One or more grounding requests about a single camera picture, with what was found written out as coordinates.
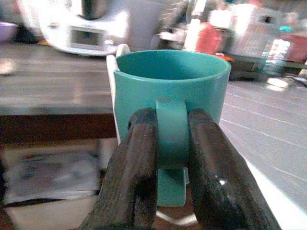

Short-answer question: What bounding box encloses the white kitchen cooking machine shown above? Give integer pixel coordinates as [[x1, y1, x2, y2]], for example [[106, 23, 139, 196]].
[[21, 0, 132, 58]]

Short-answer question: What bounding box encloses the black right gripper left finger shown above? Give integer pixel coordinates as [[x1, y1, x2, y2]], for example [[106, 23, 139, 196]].
[[81, 107, 159, 230]]

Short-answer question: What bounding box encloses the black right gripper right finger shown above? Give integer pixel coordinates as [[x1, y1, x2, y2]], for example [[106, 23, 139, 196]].
[[188, 108, 282, 230]]

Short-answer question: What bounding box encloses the teal mug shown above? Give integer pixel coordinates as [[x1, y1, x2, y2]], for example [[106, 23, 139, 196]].
[[112, 49, 232, 207]]

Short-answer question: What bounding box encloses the red container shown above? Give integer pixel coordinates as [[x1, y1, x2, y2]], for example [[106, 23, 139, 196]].
[[196, 22, 226, 55]]

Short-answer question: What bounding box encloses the white mug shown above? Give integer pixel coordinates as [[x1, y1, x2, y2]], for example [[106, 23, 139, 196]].
[[106, 43, 131, 145]]

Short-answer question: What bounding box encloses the small purple plastic bowl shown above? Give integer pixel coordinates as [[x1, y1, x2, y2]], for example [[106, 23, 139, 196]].
[[0, 21, 19, 44]]

